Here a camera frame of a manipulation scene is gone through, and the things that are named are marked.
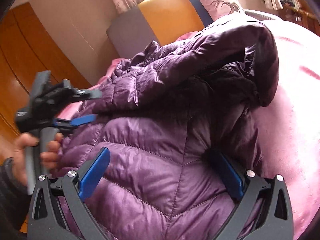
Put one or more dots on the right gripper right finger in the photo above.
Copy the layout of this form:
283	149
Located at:
262	205

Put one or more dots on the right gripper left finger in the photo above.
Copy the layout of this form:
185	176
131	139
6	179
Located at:
46	218

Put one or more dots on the purple down puffer jacket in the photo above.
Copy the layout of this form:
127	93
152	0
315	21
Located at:
161	115

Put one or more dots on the dark sleeved left forearm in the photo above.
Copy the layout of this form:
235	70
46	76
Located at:
14	203

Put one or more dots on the person's left hand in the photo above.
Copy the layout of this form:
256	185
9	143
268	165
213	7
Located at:
49	158

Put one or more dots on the brown wooden wardrobe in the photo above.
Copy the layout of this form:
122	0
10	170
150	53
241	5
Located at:
26	49

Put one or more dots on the pink bedspread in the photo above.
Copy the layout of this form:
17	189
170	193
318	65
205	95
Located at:
289	126

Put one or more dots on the grey orange blue headboard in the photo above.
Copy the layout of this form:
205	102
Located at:
163	21

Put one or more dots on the wooden desk with clutter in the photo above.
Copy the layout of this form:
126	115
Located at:
299	12

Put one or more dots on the grey metal bed rail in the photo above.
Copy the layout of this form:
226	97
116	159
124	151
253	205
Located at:
262	16

